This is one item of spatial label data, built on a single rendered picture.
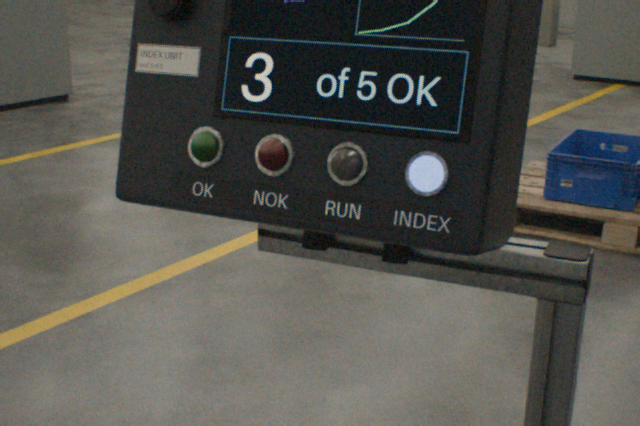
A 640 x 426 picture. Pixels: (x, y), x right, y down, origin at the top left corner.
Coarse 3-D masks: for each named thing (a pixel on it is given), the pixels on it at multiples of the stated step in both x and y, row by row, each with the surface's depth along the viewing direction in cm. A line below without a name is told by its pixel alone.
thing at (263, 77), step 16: (240, 48) 54; (256, 48) 53; (272, 48) 53; (288, 48) 52; (240, 64) 54; (256, 64) 53; (272, 64) 53; (288, 64) 52; (224, 80) 54; (240, 80) 54; (256, 80) 53; (272, 80) 53; (288, 80) 53; (224, 96) 54; (240, 96) 54; (256, 96) 53; (272, 96) 53; (288, 96) 53; (240, 112) 54; (256, 112) 53; (272, 112) 53; (288, 112) 53
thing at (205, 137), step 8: (200, 128) 55; (208, 128) 55; (192, 136) 55; (200, 136) 54; (208, 136) 54; (216, 136) 54; (192, 144) 55; (200, 144) 54; (208, 144) 54; (216, 144) 54; (224, 144) 54; (192, 152) 55; (200, 152) 54; (208, 152) 54; (216, 152) 54; (200, 160) 55; (208, 160) 55; (216, 160) 54
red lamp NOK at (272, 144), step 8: (272, 136) 53; (280, 136) 53; (264, 144) 53; (272, 144) 52; (280, 144) 52; (288, 144) 52; (256, 152) 53; (264, 152) 52; (272, 152) 52; (280, 152) 52; (288, 152) 53; (256, 160) 53; (264, 160) 53; (272, 160) 52; (280, 160) 52; (288, 160) 52; (264, 168) 53; (272, 168) 53; (280, 168) 53; (288, 168) 53
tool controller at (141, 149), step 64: (192, 0) 55; (256, 0) 53; (320, 0) 52; (384, 0) 50; (448, 0) 48; (512, 0) 48; (128, 64) 58; (192, 64) 55; (320, 64) 52; (384, 64) 50; (448, 64) 49; (512, 64) 50; (128, 128) 57; (192, 128) 55; (256, 128) 54; (320, 128) 52; (384, 128) 50; (448, 128) 49; (512, 128) 52; (128, 192) 58; (192, 192) 56; (256, 192) 54; (320, 192) 52; (384, 192) 50; (448, 192) 49; (512, 192) 55; (384, 256) 57
